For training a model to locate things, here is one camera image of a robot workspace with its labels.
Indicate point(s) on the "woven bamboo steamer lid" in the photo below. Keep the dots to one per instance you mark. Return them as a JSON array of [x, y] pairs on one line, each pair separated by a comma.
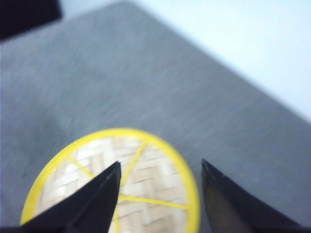
[[158, 193]]

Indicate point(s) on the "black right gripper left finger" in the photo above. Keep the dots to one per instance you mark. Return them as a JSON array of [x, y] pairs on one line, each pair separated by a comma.
[[88, 210]]

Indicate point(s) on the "black object top corner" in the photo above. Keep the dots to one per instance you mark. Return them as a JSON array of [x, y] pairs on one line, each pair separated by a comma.
[[18, 16]]

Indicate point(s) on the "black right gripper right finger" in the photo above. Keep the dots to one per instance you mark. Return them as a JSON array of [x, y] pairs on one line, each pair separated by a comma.
[[231, 209]]

